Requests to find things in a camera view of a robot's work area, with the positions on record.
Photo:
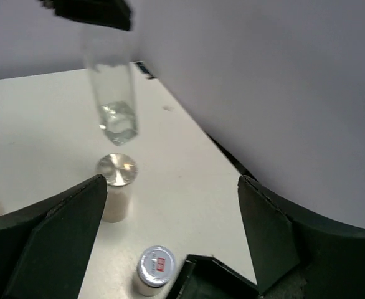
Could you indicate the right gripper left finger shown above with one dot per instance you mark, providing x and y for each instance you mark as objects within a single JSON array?
[{"x": 45, "y": 247}]

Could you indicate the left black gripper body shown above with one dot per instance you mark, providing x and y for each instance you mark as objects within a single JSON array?
[{"x": 107, "y": 13}]

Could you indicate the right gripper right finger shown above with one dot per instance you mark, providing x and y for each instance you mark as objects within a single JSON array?
[{"x": 297, "y": 253}]

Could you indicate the blue table logo sticker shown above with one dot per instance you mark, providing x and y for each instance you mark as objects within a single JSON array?
[{"x": 144, "y": 70}]

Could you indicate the black plastic organizer tray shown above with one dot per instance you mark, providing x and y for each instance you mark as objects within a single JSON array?
[{"x": 207, "y": 277}]

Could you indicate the clear silver-lid spice jar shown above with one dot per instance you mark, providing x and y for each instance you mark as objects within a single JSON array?
[{"x": 120, "y": 172}]

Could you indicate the small white-lid sauce jar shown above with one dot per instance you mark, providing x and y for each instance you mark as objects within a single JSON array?
[{"x": 154, "y": 270}]

